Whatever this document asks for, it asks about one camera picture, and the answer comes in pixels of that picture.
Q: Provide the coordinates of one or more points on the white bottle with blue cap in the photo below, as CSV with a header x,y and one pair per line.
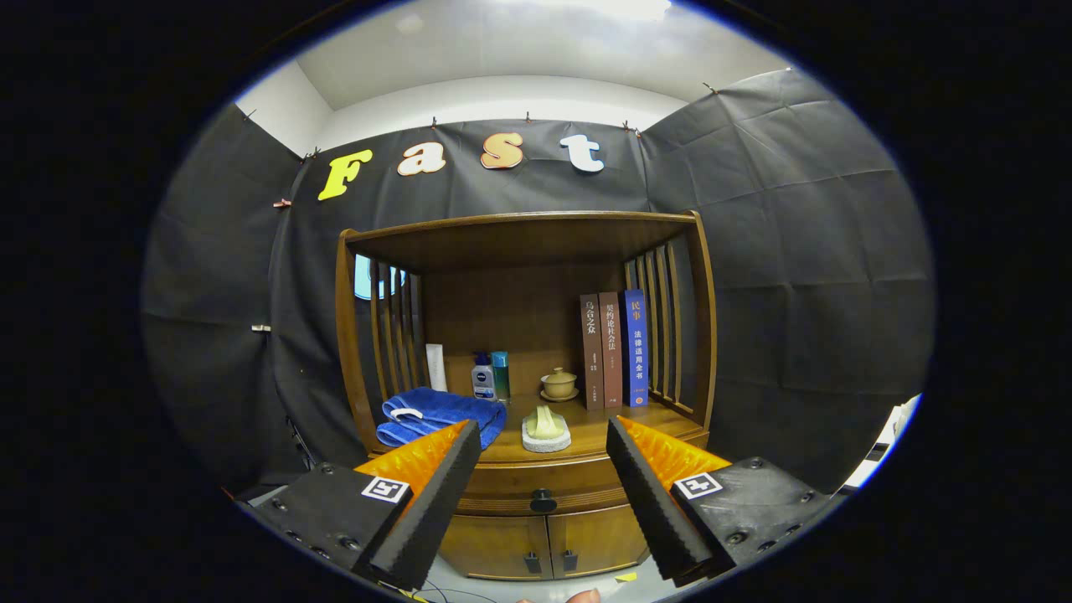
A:
x,y
483,381

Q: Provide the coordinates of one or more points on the wooden cabinet door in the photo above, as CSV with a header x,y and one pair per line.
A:
x,y
486,544
599,536

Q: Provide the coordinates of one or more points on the blue book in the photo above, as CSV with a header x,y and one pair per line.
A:
x,y
635,347

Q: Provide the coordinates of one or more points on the reddish brown book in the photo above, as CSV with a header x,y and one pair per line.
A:
x,y
611,352

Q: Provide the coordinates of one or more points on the black backdrop cloth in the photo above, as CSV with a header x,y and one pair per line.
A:
x,y
796,251

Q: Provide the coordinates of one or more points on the black drawer knob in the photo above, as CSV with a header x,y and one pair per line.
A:
x,y
543,502

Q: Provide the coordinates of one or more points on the teal bottle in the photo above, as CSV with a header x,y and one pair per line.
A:
x,y
501,377

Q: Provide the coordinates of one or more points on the folded blue towel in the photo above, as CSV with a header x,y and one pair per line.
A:
x,y
452,410

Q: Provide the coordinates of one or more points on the wooden drawer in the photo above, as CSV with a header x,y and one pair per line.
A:
x,y
519,481

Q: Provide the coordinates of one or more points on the white flat object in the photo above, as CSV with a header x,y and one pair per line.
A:
x,y
888,431

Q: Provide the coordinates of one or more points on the dark brown book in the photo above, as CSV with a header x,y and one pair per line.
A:
x,y
592,352

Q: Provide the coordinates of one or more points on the wooden cabinet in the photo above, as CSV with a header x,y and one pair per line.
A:
x,y
502,310

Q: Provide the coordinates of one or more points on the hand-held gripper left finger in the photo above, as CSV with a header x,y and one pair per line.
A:
x,y
435,502

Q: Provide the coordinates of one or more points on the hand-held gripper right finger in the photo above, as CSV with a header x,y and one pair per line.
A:
x,y
649,502

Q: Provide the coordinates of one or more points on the wooden countertop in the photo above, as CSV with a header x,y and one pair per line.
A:
x,y
586,427

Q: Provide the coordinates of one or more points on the beige lidded teacup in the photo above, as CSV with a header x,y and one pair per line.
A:
x,y
559,385

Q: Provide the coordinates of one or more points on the white tube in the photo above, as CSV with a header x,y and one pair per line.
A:
x,y
435,368

